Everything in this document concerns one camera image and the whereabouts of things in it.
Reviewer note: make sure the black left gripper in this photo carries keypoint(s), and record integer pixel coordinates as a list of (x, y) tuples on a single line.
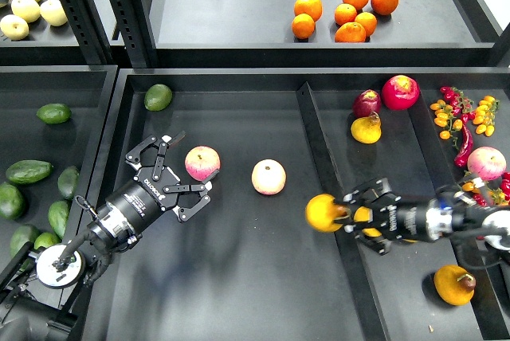
[(154, 191)]

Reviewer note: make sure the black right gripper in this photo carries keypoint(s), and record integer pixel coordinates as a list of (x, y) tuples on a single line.
[(403, 218)]

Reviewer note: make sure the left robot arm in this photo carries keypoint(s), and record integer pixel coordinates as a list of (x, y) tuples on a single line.
[(40, 286)]

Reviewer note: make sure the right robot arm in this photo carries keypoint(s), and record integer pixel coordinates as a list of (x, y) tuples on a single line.
[(376, 215)]

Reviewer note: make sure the yellow pear with stem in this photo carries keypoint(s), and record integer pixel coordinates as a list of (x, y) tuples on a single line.
[(364, 214)]

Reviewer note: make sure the green avocado tray corner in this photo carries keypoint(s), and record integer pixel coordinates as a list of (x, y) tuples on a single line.
[(158, 97)]

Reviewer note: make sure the dark avocado by tray edge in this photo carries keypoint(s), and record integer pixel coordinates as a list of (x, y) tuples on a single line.
[(67, 182)]

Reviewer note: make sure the green avocado left tray top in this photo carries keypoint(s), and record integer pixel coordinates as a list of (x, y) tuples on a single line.
[(54, 113)]

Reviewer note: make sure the dark green avocado long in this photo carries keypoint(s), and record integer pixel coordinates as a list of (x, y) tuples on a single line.
[(28, 171)]

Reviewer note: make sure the dark avocado bottom left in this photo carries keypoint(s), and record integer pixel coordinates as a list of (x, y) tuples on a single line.
[(24, 233)]

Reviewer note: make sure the dark avocado far left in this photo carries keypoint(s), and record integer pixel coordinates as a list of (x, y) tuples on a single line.
[(12, 202)]

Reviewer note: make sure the pale yellow pear right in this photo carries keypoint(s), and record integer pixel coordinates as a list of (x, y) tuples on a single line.
[(53, 13)]

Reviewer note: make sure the pale yellow pear front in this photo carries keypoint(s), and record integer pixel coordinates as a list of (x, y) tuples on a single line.
[(14, 27)]

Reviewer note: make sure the pale yellow pear middle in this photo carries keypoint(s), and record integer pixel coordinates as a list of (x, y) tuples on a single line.
[(29, 10)]

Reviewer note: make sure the pink apple left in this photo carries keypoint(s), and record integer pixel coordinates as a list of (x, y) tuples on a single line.
[(201, 162)]

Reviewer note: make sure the pale pink apple centre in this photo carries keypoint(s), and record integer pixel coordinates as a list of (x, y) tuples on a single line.
[(268, 177)]

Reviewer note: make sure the red chili pepper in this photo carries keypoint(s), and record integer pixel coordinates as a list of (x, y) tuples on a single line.
[(465, 149)]

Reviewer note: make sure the black tray divider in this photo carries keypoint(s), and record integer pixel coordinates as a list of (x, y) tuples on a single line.
[(363, 294)]

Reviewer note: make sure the dark red apple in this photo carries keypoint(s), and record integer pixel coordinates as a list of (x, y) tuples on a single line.
[(365, 103)]

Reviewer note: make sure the black centre tray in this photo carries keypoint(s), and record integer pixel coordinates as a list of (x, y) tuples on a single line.
[(248, 266)]

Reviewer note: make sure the black tray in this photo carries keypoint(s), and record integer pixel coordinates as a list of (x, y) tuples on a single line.
[(87, 90), (248, 266)]

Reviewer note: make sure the pink apple far right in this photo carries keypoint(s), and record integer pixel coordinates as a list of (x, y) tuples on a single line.
[(487, 162)]

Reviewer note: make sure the red apple top right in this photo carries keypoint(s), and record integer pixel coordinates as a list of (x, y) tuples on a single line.
[(400, 92)]

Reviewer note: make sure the cherry tomato bunch lower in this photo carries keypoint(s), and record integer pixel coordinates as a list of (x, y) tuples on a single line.
[(485, 193)]

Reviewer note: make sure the cherry tomato bunch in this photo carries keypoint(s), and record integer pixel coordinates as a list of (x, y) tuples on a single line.
[(455, 111), (485, 193)]

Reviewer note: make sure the cherry tomato bunch upper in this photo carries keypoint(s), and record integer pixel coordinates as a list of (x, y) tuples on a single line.
[(455, 111)]

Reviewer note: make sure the black left tray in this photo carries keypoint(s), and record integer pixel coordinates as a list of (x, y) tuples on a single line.
[(87, 90)]

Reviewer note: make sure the black metal shelf rack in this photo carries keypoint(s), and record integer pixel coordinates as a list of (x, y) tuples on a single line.
[(257, 33)]

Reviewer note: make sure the orange front bottom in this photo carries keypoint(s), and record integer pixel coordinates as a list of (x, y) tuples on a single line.
[(351, 32)]

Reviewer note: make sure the orange right small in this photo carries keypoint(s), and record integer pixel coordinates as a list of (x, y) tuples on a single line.
[(368, 21)]

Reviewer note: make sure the orange small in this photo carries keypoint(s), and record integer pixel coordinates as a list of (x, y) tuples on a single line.
[(368, 21), (345, 13)]

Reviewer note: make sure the orange lower left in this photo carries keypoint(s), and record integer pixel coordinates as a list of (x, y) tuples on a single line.
[(303, 26)]

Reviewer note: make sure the orange centre small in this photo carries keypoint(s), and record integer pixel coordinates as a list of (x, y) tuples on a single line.
[(345, 13)]

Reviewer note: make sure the orange top right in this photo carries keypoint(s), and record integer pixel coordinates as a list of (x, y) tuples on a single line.
[(384, 7)]

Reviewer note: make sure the orange far left top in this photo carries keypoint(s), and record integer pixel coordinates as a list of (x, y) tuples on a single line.
[(313, 8)]

